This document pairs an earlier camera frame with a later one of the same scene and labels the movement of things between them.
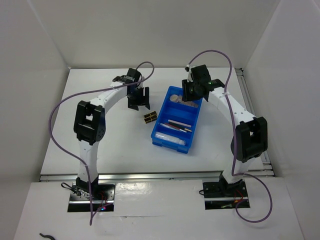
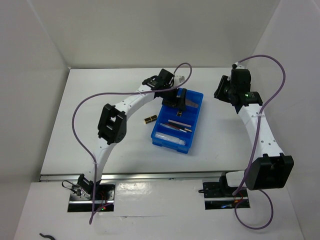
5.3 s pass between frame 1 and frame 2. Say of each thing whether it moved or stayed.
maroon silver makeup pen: stayed
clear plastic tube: stayed
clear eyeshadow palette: stayed
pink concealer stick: stayed
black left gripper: moved
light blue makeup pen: stayed
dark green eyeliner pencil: stayed
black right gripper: moved
